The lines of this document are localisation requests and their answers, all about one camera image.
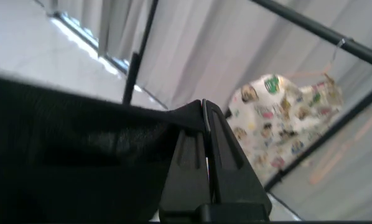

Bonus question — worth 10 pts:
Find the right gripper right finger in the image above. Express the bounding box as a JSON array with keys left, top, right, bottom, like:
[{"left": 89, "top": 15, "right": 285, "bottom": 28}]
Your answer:
[{"left": 201, "top": 99, "right": 272, "bottom": 219}]

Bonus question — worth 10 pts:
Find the cream printed garment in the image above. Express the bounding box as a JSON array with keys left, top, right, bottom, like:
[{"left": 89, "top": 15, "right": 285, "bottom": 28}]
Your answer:
[{"left": 225, "top": 73, "right": 344, "bottom": 185}]

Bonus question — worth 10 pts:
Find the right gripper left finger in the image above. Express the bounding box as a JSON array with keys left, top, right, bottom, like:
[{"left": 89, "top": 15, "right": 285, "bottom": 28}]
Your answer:
[{"left": 159, "top": 128, "right": 213, "bottom": 213}]

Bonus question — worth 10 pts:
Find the black clothes rack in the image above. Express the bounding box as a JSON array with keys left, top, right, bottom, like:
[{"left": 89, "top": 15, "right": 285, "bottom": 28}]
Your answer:
[{"left": 121, "top": 0, "right": 372, "bottom": 192}]

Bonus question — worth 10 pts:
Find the black garment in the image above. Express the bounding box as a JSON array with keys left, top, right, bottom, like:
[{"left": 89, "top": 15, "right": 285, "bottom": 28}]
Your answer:
[{"left": 0, "top": 73, "right": 206, "bottom": 223}]

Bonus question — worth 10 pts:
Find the white curtain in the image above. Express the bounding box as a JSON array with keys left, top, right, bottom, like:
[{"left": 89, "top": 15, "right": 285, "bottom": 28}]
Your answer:
[
  {"left": 135, "top": 0, "right": 372, "bottom": 221},
  {"left": 45, "top": 0, "right": 154, "bottom": 63}
]

